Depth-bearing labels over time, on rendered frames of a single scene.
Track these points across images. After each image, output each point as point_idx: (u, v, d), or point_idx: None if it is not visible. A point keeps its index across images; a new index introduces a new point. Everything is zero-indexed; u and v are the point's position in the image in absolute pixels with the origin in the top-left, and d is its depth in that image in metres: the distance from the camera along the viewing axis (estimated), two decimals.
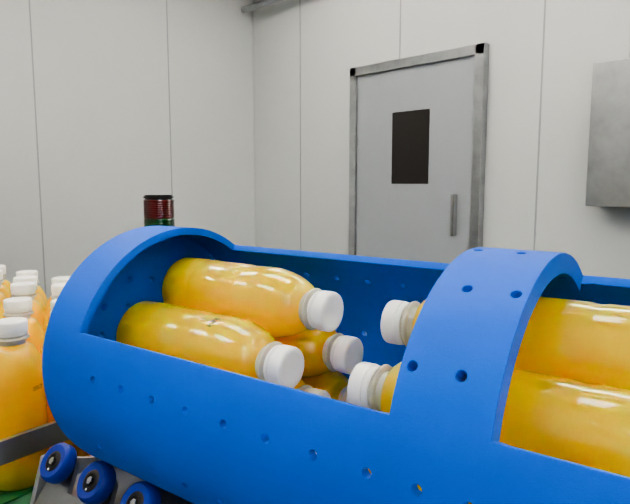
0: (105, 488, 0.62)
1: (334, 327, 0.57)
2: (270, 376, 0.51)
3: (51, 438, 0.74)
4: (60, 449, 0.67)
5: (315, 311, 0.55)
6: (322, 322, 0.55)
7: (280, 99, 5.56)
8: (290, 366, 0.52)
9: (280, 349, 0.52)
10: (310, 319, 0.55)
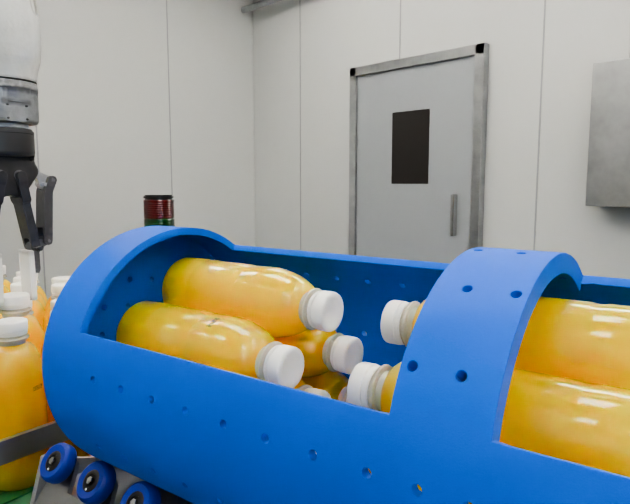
0: (105, 488, 0.62)
1: (334, 327, 0.57)
2: (270, 376, 0.51)
3: (51, 438, 0.74)
4: (60, 449, 0.67)
5: (315, 311, 0.55)
6: (322, 322, 0.55)
7: (280, 99, 5.56)
8: (290, 366, 0.52)
9: (280, 349, 0.52)
10: (310, 319, 0.55)
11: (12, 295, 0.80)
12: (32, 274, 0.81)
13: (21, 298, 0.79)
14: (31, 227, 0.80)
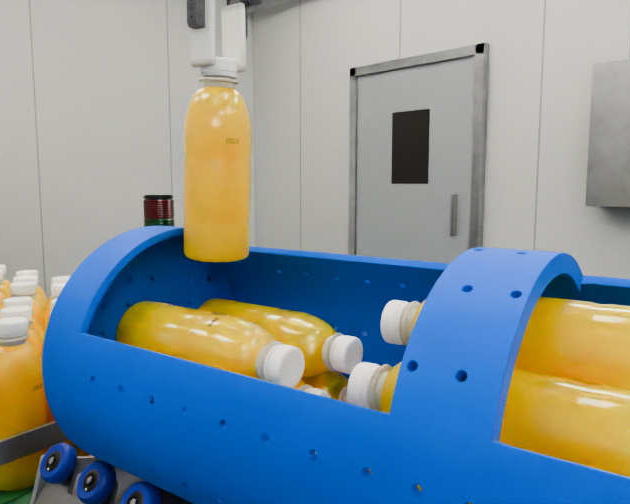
0: (105, 488, 0.62)
1: (236, 63, 0.61)
2: (270, 376, 0.51)
3: (51, 438, 0.74)
4: (60, 449, 0.67)
5: None
6: None
7: (280, 99, 5.56)
8: (290, 366, 0.52)
9: (280, 349, 0.52)
10: (210, 70, 0.60)
11: (14, 309, 0.80)
12: (242, 35, 0.62)
13: (23, 312, 0.79)
14: None
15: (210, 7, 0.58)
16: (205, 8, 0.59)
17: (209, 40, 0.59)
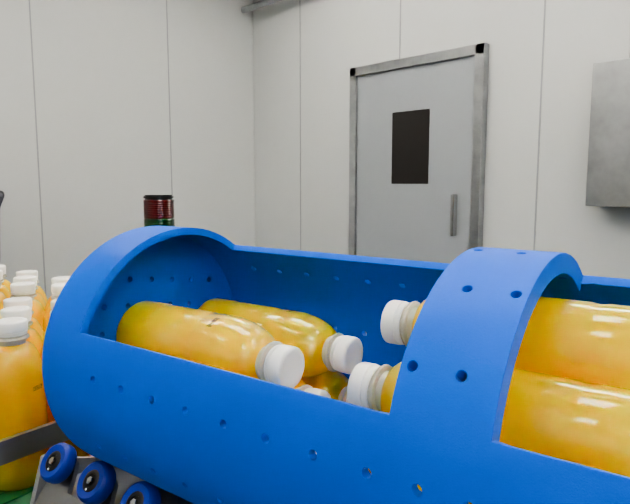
0: (105, 488, 0.62)
1: None
2: (270, 376, 0.51)
3: (51, 438, 0.74)
4: (60, 449, 0.67)
5: None
6: None
7: (280, 99, 5.56)
8: (290, 366, 0.52)
9: (280, 349, 0.52)
10: None
11: (14, 309, 0.80)
12: None
13: (23, 312, 0.79)
14: None
15: None
16: None
17: None
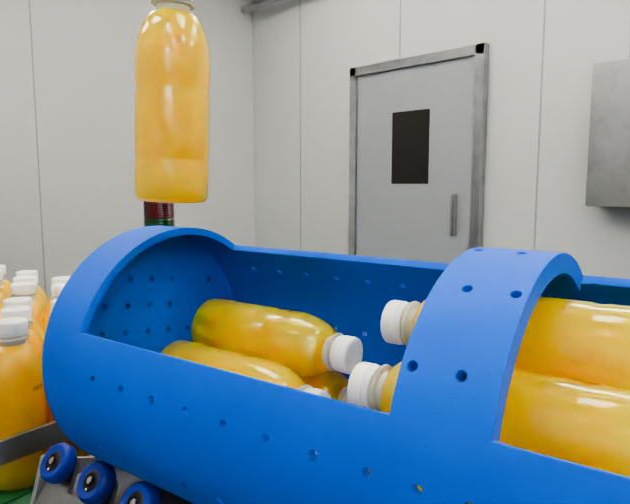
0: (105, 488, 0.62)
1: None
2: None
3: (51, 438, 0.74)
4: (60, 449, 0.67)
5: None
6: None
7: (280, 99, 5.56)
8: None
9: None
10: None
11: (14, 309, 0.80)
12: None
13: (23, 312, 0.79)
14: None
15: None
16: None
17: None
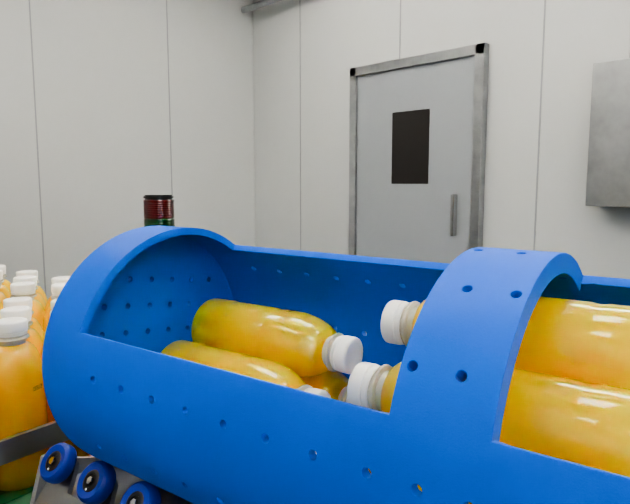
0: (105, 488, 0.62)
1: None
2: None
3: (51, 438, 0.74)
4: (60, 449, 0.67)
5: None
6: None
7: (280, 99, 5.56)
8: None
9: None
10: None
11: (14, 309, 0.80)
12: None
13: (23, 312, 0.79)
14: None
15: None
16: None
17: None
